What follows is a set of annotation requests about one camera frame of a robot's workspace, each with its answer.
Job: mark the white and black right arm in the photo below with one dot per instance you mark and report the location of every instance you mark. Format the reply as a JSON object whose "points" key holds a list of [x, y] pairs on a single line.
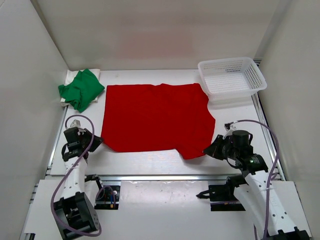
{"points": [[253, 188]]}

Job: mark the green t shirt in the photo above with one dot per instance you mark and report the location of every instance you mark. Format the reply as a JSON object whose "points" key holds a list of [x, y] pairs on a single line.
{"points": [[81, 90]]}

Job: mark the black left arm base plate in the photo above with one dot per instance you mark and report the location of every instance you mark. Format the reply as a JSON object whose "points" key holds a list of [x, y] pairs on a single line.
{"points": [[109, 197]]}

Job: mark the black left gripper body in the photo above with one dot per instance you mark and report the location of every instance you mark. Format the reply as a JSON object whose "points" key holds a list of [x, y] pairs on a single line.
{"points": [[86, 138]]}

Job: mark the aluminium right table rail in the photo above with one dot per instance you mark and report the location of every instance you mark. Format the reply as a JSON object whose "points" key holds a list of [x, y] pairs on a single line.
{"points": [[268, 137]]}

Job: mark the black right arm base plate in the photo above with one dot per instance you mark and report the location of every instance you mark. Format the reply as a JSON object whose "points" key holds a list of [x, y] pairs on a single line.
{"points": [[221, 196]]}

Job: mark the red t shirt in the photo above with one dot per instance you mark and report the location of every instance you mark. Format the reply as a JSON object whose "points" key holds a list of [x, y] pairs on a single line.
{"points": [[146, 118]]}

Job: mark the aluminium left table rail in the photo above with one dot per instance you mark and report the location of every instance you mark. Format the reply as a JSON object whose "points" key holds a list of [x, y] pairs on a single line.
{"points": [[55, 143]]}

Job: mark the white plastic basket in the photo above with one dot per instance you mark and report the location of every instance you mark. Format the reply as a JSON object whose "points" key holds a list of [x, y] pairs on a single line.
{"points": [[229, 79]]}

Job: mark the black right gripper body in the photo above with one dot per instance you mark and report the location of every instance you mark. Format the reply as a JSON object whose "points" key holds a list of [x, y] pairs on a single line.
{"points": [[229, 151]]}

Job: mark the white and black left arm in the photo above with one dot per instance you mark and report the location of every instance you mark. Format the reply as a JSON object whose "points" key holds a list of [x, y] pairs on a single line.
{"points": [[75, 205]]}

